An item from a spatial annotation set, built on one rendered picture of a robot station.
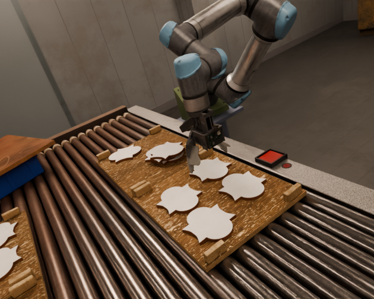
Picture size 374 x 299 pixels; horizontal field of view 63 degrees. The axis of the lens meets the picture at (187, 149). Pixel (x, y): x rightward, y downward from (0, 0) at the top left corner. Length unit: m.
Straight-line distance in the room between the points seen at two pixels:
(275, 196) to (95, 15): 3.65
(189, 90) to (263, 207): 0.37
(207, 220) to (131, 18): 3.80
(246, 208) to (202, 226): 0.13
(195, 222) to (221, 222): 0.07
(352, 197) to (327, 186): 0.07
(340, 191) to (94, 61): 3.63
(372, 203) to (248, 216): 0.30
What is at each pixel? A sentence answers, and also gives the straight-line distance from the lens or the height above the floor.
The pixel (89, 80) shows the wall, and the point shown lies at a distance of 4.15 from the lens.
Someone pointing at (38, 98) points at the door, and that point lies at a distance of 3.96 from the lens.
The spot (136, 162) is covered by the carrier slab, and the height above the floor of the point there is 0.94.
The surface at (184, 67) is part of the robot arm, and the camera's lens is 0.84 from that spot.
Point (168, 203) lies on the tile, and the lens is 0.93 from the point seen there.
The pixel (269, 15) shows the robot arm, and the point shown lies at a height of 1.33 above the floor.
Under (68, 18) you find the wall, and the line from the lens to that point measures 4.11.
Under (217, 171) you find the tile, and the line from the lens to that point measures 1.00.
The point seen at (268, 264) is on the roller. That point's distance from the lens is 0.73.
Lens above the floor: 1.48
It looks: 27 degrees down
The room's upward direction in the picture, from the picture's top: 17 degrees counter-clockwise
